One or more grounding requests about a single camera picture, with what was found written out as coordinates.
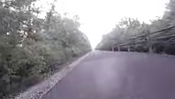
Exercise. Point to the dark grey asphalt path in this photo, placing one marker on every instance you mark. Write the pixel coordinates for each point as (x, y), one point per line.
(114, 85)

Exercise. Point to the wooden rail fence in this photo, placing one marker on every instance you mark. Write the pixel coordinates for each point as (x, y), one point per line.
(149, 40)

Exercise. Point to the row of trees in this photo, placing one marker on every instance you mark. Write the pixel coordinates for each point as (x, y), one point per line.
(24, 45)
(172, 22)

